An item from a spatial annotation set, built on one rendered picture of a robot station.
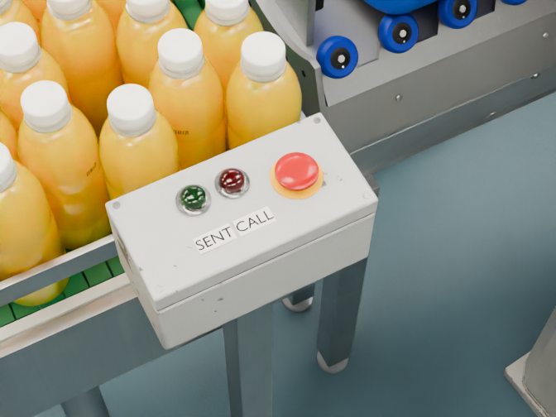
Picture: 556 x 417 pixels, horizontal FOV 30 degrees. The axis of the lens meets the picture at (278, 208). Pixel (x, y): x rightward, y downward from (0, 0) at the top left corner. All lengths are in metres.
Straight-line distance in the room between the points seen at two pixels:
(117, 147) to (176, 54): 0.10
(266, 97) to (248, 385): 0.35
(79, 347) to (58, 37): 0.31
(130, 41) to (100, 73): 0.06
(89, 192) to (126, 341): 0.20
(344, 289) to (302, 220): 0.82
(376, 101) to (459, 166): 1.05
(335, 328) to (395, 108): 0.66
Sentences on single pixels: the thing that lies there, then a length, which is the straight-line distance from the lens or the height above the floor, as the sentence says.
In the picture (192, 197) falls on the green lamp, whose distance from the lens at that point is 0.83.
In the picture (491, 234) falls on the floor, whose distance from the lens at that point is 2.13.
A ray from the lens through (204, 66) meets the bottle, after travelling 0.95.
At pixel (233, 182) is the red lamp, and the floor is 1.11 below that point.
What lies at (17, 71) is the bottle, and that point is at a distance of 0.96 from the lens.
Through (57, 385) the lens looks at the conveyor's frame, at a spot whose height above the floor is 0.78.
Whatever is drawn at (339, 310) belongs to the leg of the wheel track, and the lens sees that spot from 1.71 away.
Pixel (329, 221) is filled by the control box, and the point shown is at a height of 1.10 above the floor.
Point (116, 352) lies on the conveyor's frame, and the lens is 1.12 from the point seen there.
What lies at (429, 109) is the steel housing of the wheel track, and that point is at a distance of 1.22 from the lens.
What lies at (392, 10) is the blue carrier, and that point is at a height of 1.00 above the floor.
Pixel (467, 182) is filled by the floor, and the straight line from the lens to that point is 2.19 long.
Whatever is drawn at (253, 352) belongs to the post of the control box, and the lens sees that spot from 1.07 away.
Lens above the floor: 1.82
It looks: 59 degrees down
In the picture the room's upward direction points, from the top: 1 degrees clockwise
